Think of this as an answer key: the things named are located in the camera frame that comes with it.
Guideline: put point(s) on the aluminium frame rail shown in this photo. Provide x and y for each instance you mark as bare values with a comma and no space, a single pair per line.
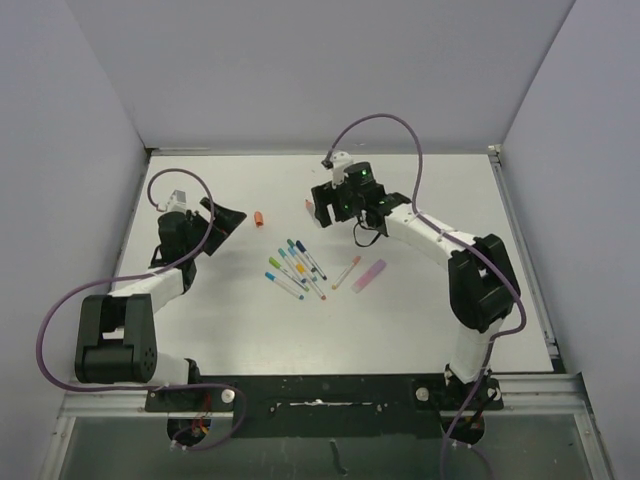
545,430

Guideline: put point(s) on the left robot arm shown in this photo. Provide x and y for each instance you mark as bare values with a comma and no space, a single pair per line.
117,338

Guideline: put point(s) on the dark blue pen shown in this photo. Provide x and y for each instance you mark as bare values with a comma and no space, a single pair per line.
314,265

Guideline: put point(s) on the light green cap pen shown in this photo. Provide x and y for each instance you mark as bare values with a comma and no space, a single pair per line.
288,274

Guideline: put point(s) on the light blue cap pen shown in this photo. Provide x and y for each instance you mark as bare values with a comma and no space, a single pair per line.
284,286

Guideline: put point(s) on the yellow cap pen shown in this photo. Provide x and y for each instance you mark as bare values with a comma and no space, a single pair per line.
310,280

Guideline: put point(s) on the pink cap pen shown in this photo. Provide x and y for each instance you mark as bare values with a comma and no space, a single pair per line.
345,273

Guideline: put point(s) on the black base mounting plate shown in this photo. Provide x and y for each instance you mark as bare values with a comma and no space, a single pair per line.
328,406

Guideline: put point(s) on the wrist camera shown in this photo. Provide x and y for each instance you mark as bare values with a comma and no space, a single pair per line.
175,200
336,162

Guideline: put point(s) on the orange highlighter body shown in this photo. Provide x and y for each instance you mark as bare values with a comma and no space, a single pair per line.
310,207

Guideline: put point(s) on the right side aluminium rail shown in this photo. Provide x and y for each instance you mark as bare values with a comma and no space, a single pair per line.
494,155

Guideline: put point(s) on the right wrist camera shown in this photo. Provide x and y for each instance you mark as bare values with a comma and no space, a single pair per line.
336,162

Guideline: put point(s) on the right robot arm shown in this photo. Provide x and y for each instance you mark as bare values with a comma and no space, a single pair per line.
481,280

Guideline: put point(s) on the teal cap pen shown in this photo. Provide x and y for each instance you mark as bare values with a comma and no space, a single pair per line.
289,259

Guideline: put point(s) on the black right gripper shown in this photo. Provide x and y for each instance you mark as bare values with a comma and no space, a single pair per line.
325,195

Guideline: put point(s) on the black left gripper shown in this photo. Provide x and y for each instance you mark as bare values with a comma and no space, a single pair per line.
226,221

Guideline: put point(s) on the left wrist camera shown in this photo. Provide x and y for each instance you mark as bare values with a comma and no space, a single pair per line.
175,200

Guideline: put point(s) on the dark green pen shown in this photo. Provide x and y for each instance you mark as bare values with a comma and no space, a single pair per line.
292,244

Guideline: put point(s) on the orange highlighter cap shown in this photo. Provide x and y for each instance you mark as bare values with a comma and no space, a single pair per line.
258,219

